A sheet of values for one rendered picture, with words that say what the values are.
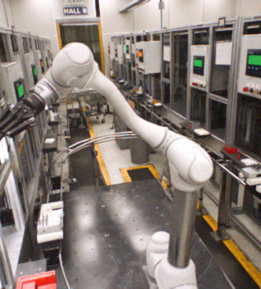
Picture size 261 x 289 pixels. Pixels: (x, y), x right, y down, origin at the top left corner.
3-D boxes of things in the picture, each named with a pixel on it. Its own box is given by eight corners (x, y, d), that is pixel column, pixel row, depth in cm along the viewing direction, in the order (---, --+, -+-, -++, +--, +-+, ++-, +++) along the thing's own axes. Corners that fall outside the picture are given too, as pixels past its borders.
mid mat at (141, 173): (174, 195, 363) (174, 193, 363) (133, 201, 353) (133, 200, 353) (151, 164, 455) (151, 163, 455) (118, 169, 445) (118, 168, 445)
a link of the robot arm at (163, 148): (162, 122, 127) (174, 130, 114) (193, 140, 133) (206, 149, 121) (147, 146, 129) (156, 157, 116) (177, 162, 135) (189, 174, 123)
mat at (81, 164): (117, 202, 353) (117, 201, 353) (70, 210, 342) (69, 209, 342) (85, 107, 892) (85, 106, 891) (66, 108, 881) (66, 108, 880)
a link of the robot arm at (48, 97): (56, 89, 98) (44, 99, 95) (59, 104, 106) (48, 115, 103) (37, 76, 100) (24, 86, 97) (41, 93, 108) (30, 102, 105)
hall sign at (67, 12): (88, 15, 865) (87, 6, 856) (63, 15, 851) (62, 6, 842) (87, 15, 868) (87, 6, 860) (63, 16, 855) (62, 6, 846)
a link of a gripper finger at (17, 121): (27, 115, 99) (30, 117, 99) (3, 137, 94) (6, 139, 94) (24, 108, 96) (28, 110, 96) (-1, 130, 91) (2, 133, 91)
